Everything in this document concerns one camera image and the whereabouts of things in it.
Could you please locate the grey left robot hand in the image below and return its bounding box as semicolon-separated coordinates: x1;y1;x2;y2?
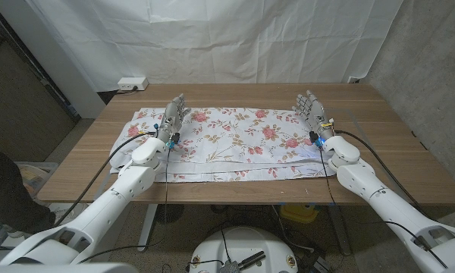
155;93;193;143

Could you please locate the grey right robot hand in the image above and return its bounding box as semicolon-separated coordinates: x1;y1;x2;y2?
291;89;335;142

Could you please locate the white floral cloth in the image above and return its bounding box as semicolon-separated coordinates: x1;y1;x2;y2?
108;107;337;184

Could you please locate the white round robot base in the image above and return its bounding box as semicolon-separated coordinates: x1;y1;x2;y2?
189;226;299;273

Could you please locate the white power strip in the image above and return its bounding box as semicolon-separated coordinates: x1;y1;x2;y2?
117;77;149;92

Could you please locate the black round floor object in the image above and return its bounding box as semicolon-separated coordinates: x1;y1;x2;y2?
154;203;185;224

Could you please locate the white backdrop sheet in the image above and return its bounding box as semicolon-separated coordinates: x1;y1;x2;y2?
24;0;405;93

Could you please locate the yellow object under table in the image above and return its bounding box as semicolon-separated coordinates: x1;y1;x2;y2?
279;204;320;224

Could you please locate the white table leg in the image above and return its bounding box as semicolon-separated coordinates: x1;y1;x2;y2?
136;203;158;253

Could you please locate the grey table leg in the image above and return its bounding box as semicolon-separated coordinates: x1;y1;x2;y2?
328;204;353;256

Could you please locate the black power adapter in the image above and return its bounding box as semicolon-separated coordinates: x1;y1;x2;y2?
301;252;331;273

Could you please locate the clear plastic storage box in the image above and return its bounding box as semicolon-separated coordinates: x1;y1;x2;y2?
14;162;60;198

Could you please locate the dark wooden door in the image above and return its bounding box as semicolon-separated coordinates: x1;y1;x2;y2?
0;7;80;162

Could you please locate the black tool on base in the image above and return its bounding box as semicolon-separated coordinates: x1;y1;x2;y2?
238;250;267;271

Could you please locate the grey metal connector block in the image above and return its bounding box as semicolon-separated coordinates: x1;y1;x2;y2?
218;260;243;273

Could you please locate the person in dark trousers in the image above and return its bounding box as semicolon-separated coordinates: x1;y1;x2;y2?
0;138;56;234

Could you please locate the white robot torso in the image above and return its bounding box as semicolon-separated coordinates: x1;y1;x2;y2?
0;262;140;273

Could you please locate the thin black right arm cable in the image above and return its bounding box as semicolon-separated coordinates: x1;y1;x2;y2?
318;147;450;269

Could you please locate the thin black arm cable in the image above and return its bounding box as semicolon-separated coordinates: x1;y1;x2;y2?
318;147;450;269
77;146;172;265

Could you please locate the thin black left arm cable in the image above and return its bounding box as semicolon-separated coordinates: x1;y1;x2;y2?
77;146;172;265

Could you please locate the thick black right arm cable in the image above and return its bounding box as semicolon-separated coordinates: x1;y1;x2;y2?
333;129;437;223

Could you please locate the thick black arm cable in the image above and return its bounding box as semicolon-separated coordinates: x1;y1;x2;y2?
333;129;437;223
55;130;157;228

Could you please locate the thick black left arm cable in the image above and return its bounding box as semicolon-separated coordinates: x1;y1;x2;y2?
55;130;157;228

